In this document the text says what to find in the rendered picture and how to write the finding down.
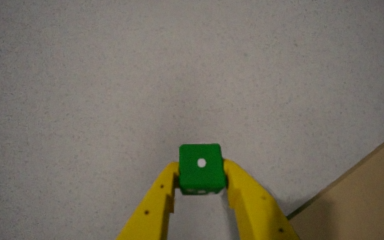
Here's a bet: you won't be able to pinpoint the green die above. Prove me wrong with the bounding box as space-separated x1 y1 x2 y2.
179 143 227 196

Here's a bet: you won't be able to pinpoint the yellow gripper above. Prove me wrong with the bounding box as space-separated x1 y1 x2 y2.
115 159 300 240

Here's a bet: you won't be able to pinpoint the tan flat board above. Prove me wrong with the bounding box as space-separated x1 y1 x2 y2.
286 142 384 240

